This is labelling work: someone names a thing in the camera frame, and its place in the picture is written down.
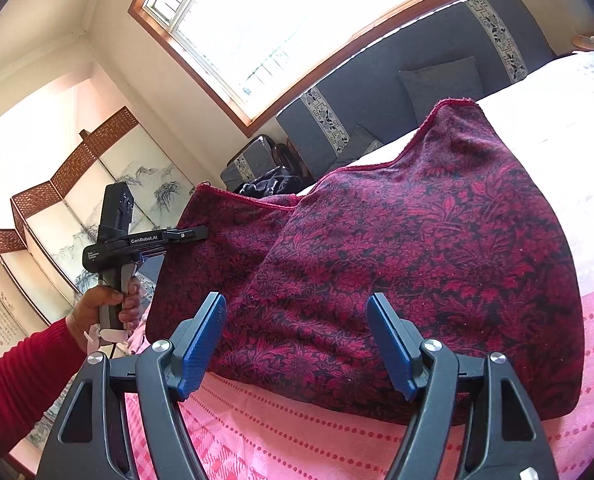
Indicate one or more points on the round wooden side table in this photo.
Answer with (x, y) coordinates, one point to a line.
(589, 43)

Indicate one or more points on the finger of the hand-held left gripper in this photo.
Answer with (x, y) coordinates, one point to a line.
(151, 255)
(187, 235)

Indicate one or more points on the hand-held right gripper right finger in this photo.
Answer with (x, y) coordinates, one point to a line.
(389, 355)

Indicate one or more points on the bed with pink checked sheet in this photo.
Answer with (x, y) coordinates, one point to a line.
(302, 442)

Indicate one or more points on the person's left hand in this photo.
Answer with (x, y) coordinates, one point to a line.
(86, 307)

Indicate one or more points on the grey throw pillow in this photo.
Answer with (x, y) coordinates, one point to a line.
(442, 87)

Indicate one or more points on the wooden armchair with grey cushion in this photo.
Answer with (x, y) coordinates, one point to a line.
(249, 160)

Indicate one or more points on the painted folding screen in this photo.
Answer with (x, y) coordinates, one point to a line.
(57, 220)

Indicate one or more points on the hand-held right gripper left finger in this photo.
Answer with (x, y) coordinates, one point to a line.
(202, 355)

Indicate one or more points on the pale pink cloth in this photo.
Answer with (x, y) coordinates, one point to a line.
(138, 341)

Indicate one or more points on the maroon floral sweater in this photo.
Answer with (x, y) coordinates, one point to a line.
(402, 240)

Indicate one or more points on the black clothing pile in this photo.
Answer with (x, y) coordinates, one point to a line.
(272, 183)

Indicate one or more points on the wooden framed window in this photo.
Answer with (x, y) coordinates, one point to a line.
(277, 20)

